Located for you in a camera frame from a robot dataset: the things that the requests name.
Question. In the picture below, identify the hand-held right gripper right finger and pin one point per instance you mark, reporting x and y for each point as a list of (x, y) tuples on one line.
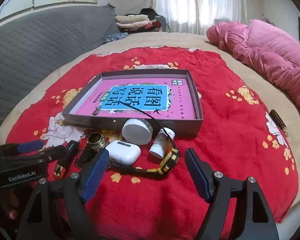
[(197, 177)]

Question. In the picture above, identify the pink quilt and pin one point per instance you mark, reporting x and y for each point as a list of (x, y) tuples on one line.
[(265, 52)]

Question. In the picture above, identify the grey cardboard box tray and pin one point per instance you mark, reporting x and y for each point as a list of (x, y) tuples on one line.
[(190, 128)]

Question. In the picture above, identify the white pill bottle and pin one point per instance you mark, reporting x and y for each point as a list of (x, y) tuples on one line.
[(158, 147)]

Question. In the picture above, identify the black and yellow wristwatch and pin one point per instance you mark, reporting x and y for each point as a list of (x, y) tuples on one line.
[(171, 161)]

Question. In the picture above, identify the black blanket label tag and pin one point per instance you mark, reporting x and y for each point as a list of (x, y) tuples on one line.
[(277, 120)]

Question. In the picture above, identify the blue patterned cloth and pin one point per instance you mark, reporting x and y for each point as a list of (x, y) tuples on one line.
[(115, 38)]

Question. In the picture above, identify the red floral blanket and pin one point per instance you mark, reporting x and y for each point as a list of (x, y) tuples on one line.
[(227, 142)]

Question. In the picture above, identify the white round jar lid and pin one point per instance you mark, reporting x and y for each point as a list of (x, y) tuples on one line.
[(137, 132)]

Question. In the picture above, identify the pink and blue book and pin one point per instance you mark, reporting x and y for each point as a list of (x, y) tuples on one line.
[(180, 100)]

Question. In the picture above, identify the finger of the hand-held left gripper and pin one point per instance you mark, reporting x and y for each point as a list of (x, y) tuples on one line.
[(52, 153), (30, 147)]

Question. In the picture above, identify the white curtain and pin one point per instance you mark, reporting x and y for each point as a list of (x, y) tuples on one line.
[(202, 5)]

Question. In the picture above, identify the stack of folded clothes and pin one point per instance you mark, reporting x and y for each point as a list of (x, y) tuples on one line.
[(132, 21)]

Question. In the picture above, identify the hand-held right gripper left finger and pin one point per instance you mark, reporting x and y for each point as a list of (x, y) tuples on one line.
[(97, 175)]

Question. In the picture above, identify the person's left hand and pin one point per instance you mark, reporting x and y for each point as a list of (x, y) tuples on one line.
[(7, 205)]

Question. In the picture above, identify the white earbuds case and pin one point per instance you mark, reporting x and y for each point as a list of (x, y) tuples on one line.
[(125, 153)]

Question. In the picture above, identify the grey quilted sofa cover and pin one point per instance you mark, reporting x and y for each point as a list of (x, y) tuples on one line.
[(40, 45)]

